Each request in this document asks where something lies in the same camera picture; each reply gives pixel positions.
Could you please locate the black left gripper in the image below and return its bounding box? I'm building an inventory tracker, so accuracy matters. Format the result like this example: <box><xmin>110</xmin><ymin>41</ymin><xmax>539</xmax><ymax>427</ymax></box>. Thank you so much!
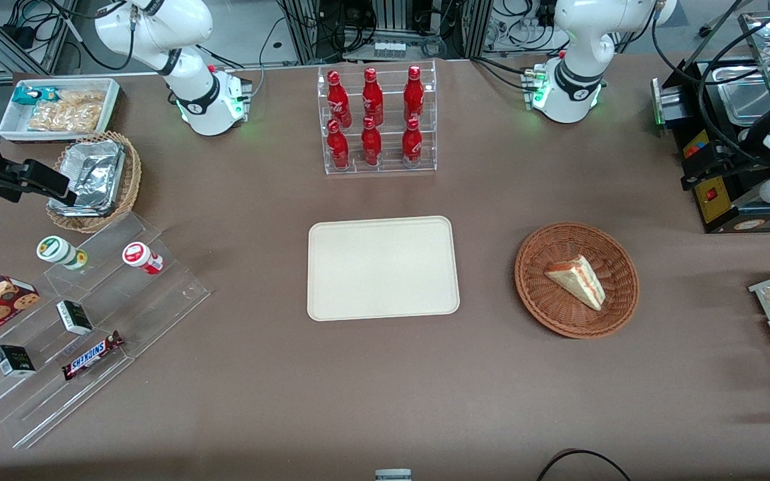
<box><xmin>681</xmin><ymin>142</ymin><xmax>770</xmax><ymax>192</ymax></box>

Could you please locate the triangular sandwich wedge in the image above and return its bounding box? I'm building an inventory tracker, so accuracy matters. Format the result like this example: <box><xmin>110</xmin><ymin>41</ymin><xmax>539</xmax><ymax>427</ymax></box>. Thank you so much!
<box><xmin>544</xmin><ymin>255</ymin><xmax>606</xmax><ymax>311</ymax></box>

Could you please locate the light wicker basket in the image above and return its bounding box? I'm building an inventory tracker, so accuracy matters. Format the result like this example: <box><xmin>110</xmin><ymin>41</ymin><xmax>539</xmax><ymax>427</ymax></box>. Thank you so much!
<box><xmin>46</xmin><ymin>131</ymin><xmax>142</xmax><ymax>234</ymax></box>

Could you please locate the brown wicker basket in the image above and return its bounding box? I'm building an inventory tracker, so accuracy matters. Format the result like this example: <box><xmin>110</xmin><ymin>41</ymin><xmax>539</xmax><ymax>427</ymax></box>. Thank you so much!
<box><xmin>515</xmin><ymin>222</ymin><xmax>640</xmax><ymax>339</ymax></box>

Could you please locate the beige plastic serving tray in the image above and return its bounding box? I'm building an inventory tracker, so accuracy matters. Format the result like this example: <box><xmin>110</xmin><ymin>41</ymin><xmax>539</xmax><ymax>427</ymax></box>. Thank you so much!
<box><xmin>307</xmin><ymin>216</ymin><xmax>461</xmax><ymax>322</ymax></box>

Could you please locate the black food warmer cabinet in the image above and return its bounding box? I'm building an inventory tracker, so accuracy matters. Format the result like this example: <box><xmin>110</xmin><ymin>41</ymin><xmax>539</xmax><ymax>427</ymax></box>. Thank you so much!
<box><xmin>651</xmin><ymin>10</ymin><xmax>770</xmax><ymax>234</ymax></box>

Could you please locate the aluminium foil container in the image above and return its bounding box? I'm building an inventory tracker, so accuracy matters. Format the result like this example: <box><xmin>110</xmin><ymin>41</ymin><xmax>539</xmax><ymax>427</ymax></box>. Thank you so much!
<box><xmin>49</xmin><ymin>139</ymin><xmax>126</xmax><ymax>216</ymax></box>

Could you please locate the white rectangular snack bin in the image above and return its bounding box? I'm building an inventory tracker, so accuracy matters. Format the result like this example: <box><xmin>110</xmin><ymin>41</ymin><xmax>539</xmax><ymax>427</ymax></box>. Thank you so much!
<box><xmin>0</xmin><ymin>78</ymin><xmax>121</xmax><ymax>143</ymax></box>

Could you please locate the green lid white cup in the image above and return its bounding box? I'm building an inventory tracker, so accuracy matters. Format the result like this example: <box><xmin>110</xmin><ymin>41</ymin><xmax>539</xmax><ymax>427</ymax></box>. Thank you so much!
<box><xmin>37</xmin><ymin>236</ymin><xmax>88</xmax><ymax>271</ymax></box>

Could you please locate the stainless steel pan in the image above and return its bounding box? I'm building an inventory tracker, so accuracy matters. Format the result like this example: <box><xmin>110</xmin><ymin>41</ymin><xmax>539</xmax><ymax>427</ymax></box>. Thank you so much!
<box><xmin>713</xmin><ymin>65</ymin><xmax>770</xmax><ymax>126</ymax></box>

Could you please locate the clear bag of crackers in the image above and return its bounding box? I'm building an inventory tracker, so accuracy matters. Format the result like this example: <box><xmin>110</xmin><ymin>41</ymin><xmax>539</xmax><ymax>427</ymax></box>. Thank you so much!
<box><xmin>27</xmin><ymin>90</ymin><xmax>106</xmax><ymax>133</ymax></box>

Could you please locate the teal snack packet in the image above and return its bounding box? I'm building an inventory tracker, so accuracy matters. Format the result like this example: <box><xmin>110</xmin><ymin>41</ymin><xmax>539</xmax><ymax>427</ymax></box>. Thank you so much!
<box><xmin>12</xmin><ymin>86</ymin><xmax>59</xmax><ymax>106</ymax></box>

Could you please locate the red lid white cup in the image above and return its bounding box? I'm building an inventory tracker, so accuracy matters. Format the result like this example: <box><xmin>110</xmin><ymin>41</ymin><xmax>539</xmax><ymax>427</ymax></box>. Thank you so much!
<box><xmin>122</xmin><ymin>242</ymin><xmax>164</xmax><ymax>275</ymax></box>

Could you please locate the small black carton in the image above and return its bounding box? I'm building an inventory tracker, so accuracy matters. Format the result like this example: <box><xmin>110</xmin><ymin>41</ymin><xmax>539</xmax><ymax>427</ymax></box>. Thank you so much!
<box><xmin>56</xmin><ymin>300</ymin><xmax>94</xmax><ymax>335</ymax></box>
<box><xmin>0</xmin><ymin>345</ymin><xmax>36</xmax><ymax>377</ymax></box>

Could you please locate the clear acrylic stepped shelf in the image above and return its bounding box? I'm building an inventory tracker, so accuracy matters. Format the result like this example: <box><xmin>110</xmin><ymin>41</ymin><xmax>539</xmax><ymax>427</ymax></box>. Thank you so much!
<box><xmin>0</xmin><ymin>212</ymin><xmax>211</xmax><ymax>450</ymax></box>

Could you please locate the Snickers chocolate bar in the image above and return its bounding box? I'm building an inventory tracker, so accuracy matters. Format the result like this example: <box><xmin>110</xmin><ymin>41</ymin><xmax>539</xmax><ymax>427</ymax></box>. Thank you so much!
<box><xmin>62</xmin><ymin>331</ymin><xmax>124</xmax><ymax>381</ymax></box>

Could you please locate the red drink bottle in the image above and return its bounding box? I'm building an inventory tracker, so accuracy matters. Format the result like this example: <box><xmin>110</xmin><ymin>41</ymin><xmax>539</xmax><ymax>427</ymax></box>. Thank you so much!
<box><xmin>326</xmin><ymin>120</ymin><xmax>350</xmax><ymax>170</ymax></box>
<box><xmin>403</xmin><ymin>65</ymin><xmax>425</xmax><ymax>122</ymax></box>
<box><xmin>362</xmin><ymin>67</ymin><xmax>384</xmax><ymax>126</ymax></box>
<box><xmin>361</xmin><ymin>116</ymin><xmax>382</xmax><ymax>166</ymax></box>
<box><xmin>402</xmin><ymin>117</ymin><xmax>423</xmax><ymax>168</ymax></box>
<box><xmin>327</xmin><ymin>70</ymin><xmax>352</xmax><ymax>129</ymax></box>

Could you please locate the clear acrylic bottle rack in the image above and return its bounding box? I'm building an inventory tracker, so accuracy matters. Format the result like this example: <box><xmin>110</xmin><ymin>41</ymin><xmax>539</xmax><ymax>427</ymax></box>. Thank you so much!
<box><xmin>317</xmin><ymin>60</ymin><xmax>438</xmax><ymax>176</ymax></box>

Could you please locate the black cable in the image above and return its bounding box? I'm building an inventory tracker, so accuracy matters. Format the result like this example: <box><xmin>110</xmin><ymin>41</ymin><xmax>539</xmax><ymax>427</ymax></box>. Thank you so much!
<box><xmin>535</xmin><ymin>449</ymin><xmax>633</xmax><ymax>481</ymax></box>

